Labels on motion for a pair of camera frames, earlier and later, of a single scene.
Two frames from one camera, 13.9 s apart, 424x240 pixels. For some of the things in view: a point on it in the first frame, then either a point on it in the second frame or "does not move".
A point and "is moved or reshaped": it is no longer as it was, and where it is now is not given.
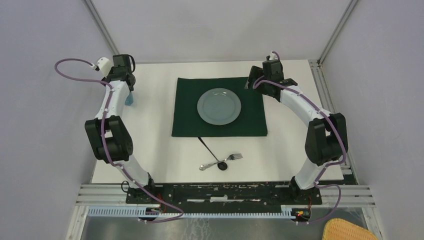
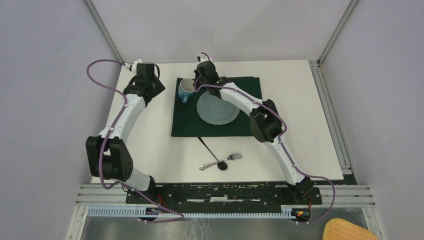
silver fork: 231,157 does not move
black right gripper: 256,72 → 196,73
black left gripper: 110,72 → 159,87
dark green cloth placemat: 251,121 does not move
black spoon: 222,165 does not move
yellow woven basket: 336,229 does not move
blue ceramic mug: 129,99 is moved or reshaped
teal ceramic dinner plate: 219,107 does not move
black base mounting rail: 299,197 does not move
